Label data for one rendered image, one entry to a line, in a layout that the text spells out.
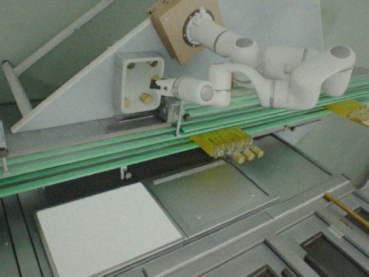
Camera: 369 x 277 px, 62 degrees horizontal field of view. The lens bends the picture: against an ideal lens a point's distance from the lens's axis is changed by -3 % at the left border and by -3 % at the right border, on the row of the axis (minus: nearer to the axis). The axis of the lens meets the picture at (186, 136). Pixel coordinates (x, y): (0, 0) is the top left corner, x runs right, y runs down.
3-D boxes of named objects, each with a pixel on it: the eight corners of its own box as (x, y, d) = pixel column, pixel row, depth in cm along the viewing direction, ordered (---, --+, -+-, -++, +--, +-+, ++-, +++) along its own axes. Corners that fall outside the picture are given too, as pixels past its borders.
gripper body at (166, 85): (171, 101, 102) (154, 97, 111) (196, 97, 107) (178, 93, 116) (170, 78, 99) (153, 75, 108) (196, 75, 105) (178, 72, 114)
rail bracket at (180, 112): (165, 127, 135) (181, 142, 126) (170, 92, 126) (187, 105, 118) (171, 126, 136) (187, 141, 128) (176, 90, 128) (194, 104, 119)
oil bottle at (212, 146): (186, 135, 145) (214, 160, 131) (188, 124, 142) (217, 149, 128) (196, 132, 148) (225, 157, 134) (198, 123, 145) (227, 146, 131)
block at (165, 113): (157, 116, 138) (165, 124, 134) (159, 97, 133) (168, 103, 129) (164, 115, 140) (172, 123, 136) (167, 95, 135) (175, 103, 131)
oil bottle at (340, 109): (320, 105, 204) (359, 125, 185) (323, 97, 201) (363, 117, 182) (325, 104, 207) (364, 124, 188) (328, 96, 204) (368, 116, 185)
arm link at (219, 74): (274, 105, 100) (211, 100, 107) (277, 64, 96) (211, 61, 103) (272, 109, 92) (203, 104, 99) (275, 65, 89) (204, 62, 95)
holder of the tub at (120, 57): (112, 116, 133) (119, 124, 127) (114, 53, 119) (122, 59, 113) (147, 110, 142) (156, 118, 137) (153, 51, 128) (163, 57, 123)
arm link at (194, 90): (236, 78, 99) (234, 108, 101) (215, 76, 107) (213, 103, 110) (198, 82, 90) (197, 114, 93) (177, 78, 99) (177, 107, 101)
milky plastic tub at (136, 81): (113, 105, 130) (121, 115, 124) (114, 52, 118) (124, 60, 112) (149, 99, 139) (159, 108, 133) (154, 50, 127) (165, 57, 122)
